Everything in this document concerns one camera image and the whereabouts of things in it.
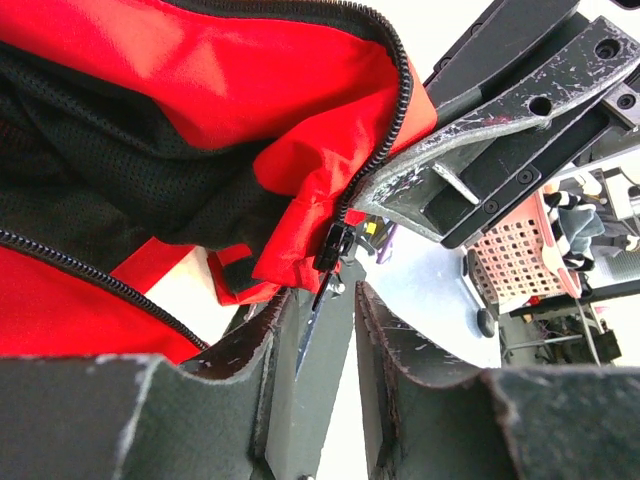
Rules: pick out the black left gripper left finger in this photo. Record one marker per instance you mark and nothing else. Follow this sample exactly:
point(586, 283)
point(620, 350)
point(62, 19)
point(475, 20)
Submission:
point(226, 414)

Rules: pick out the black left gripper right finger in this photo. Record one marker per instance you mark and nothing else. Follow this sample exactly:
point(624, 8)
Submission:
point(427, 414)

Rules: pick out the red jacket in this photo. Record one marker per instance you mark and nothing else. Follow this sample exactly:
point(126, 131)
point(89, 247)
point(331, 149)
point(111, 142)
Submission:
point(135, 131)

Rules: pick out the pink perforated laundry basket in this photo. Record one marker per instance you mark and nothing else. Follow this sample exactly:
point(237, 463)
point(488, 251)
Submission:
point(519, 258)

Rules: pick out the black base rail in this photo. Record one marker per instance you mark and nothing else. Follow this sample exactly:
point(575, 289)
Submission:
point(302, 372)

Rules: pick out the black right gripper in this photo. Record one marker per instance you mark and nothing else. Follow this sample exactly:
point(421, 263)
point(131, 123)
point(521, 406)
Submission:
point(581, 106)

